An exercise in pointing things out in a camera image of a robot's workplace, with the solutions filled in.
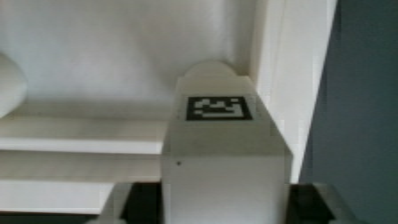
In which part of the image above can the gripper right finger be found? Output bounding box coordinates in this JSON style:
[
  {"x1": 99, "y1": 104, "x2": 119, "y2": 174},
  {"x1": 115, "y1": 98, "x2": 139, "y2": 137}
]
[{"x1": 286, "y1": 183, "x2": 355, "y2": 224}]

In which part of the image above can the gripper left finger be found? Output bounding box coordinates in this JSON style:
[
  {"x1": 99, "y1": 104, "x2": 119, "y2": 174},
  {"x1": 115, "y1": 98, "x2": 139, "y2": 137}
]
[{"x1": 94, "y1": 183, "x2": 163, "y2": 224}]

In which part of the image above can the white square table top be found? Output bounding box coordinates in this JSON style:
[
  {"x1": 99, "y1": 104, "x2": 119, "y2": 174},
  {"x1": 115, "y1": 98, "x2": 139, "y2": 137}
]
[{"x1": 0, "y1": 0, "x2": 338, "y2": 182}]

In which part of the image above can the white u-shaped obstacle fence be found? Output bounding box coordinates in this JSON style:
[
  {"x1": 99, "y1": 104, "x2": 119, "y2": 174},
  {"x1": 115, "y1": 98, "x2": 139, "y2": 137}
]
[{"x1": 0, "y1": 150, "x2": 160, "y2": 214}]

